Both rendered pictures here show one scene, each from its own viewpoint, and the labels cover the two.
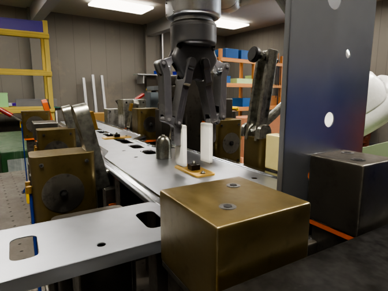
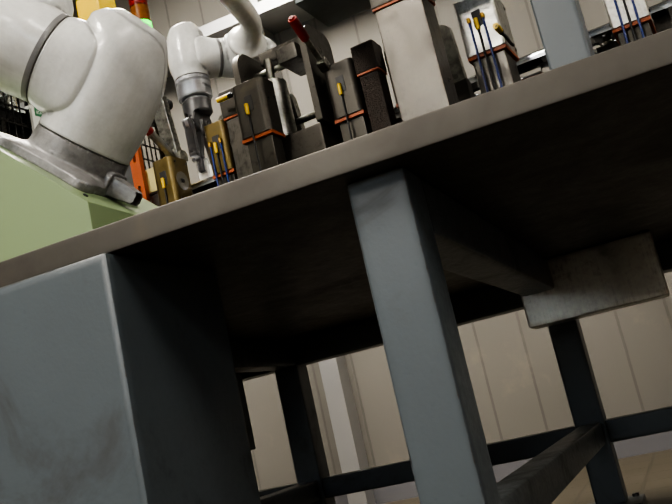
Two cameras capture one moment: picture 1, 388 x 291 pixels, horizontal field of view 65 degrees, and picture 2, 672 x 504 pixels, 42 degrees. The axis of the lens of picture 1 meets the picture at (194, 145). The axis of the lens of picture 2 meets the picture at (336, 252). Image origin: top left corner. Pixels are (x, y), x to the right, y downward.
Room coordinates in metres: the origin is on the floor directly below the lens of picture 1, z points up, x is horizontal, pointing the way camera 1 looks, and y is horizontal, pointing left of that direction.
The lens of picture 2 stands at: (2.39, -0.97, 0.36)
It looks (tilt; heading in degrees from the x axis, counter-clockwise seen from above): 11 degrees up; 145
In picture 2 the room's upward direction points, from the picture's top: 13 degrees counter-clockwise
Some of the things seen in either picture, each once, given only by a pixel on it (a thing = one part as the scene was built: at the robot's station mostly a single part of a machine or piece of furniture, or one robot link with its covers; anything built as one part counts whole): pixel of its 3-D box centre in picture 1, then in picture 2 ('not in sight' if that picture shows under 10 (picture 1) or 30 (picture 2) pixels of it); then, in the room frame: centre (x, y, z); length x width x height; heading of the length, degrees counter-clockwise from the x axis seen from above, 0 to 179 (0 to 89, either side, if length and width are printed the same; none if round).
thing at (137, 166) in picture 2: not in sight; (146, 215); (0.51, -0.18, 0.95); 0.03 x 0.01 x 0.50; 31
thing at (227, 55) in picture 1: (246, 94); not in sight; (7.78, -1.34, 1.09); 2.37 x 0.64 x 2.19; 125
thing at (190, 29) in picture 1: (193, 51); (199, 117); (0.52, 0.00, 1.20); 0.08 x 0.07 x 0.09; 121
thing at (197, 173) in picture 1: (193, 167); not in sight; (0.51, 0.00, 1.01); 0.08 x 0.04 x 0.01; 30
